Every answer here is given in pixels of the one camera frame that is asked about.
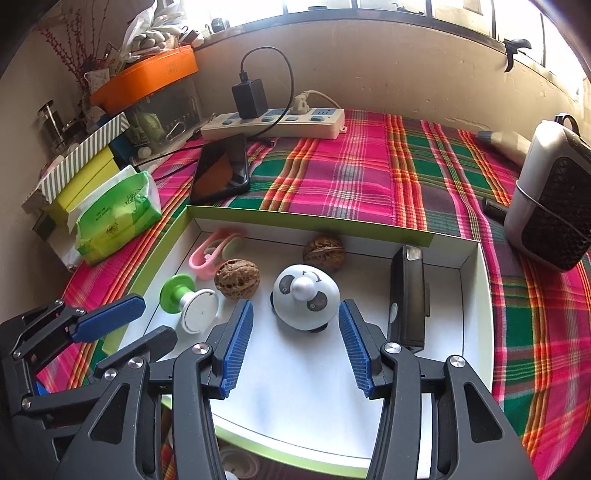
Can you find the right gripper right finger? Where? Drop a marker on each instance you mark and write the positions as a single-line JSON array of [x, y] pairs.
[[364, 351]]

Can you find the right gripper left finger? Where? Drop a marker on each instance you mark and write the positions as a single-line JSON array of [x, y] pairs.
[[229, 343]]

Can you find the green white spool gadget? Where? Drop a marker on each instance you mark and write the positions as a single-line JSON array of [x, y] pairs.
[[197, 308]]

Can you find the black rectangular device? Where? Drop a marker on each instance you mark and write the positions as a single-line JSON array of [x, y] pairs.
[[409, 299]]

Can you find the large brown walnut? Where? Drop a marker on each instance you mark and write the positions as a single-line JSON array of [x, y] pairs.
[[237, 279]]

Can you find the panda white round gadget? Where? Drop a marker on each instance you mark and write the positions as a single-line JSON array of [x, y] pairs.
[[305, 298]]

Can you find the pink clip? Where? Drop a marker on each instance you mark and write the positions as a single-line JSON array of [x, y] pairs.
[[220, 246]]

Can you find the small brown walnut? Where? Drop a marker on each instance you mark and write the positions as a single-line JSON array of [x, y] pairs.
[[325, 252]]

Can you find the white bottle cap jar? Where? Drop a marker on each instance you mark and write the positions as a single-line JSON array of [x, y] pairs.
[[238, 463]]

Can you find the green white cardboard tray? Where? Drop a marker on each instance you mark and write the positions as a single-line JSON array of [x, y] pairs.
[[296, 401]]

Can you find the striped white box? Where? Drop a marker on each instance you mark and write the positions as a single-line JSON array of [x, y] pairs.
[[57, 178]]

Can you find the green tissue pack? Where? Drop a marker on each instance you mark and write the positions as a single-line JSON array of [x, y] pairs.
[[114, 214]]

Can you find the yellow box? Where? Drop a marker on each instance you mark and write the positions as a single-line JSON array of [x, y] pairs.
[[96, 172]]

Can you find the black smartphone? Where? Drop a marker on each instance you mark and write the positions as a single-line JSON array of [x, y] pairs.
[[222, 171]]

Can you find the grey black mini heater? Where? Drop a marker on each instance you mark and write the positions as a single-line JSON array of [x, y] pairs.
[[549, 215]]

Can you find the white power strip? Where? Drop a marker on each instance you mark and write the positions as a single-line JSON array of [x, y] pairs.
[[318, 123]]

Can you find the orange box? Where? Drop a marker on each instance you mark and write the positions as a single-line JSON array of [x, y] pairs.
[[143, 79]]

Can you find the white plug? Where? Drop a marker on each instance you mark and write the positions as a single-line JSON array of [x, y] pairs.
[[300, 103]]

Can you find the grey cone tool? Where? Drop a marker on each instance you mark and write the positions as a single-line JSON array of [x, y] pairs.
[[509, 143]]

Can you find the black charger adapter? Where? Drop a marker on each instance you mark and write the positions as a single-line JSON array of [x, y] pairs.
[[250, 99]]

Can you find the red branch decoration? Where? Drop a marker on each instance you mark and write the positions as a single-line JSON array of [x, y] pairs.
[[75, 35]]

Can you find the black window handle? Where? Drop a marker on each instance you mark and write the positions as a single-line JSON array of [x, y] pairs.
[[512, 47]]

